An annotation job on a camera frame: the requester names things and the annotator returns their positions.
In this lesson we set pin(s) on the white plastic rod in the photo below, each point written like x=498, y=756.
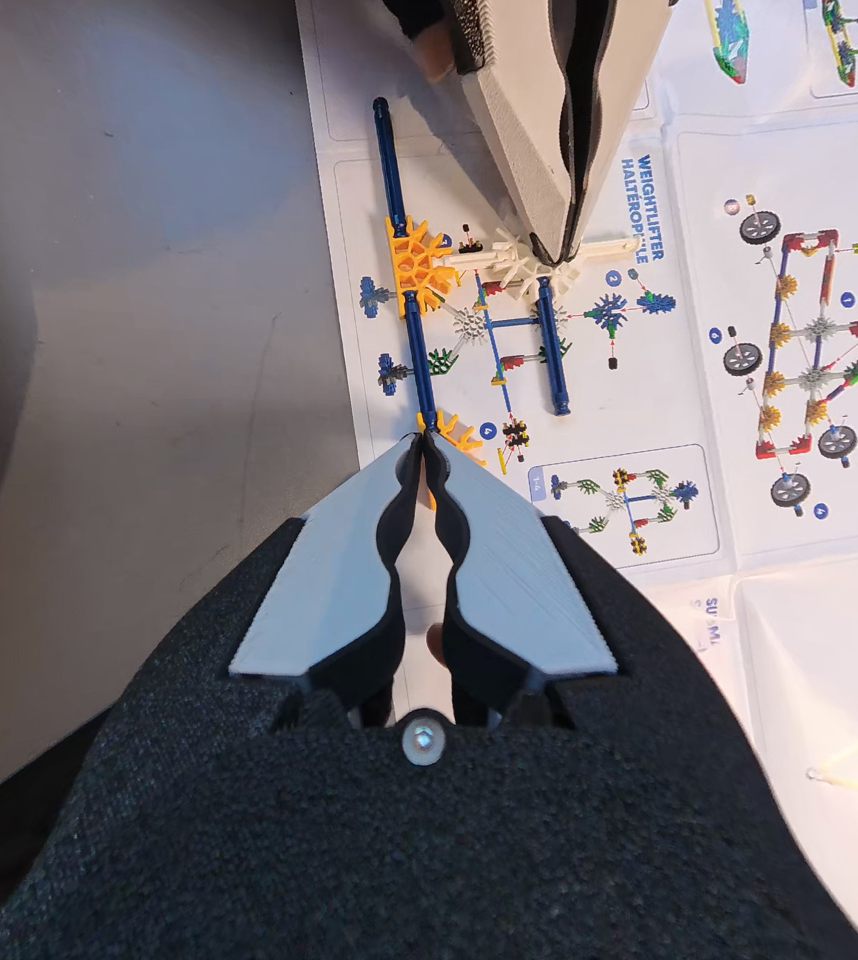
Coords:
x=612, y=247
x=474, y=259

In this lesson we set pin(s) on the blue plastic rod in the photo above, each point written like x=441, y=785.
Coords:
x=389, y=157
x=555, y=345
x=421, y=360

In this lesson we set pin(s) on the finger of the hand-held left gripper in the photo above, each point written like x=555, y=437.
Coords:
x=519, y=112
x=616, y=75

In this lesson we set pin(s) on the white printed instruction sheet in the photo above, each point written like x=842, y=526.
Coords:
x=698, y=412

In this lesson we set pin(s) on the orange fan-shaped connector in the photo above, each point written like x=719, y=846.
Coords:
x=462, y=439
x=414, y=262

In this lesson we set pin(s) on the white snowflake connector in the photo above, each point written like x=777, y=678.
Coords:
x=522, y=274

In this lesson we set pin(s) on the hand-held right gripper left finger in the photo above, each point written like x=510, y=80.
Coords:
x=324, y=592

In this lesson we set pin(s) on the person's right hand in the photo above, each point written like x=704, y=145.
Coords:
x=436, y=645

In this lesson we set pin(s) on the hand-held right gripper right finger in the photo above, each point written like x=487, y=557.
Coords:
x=526, y=592

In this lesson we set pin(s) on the person's left hand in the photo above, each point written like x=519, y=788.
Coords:
x=432, y=60

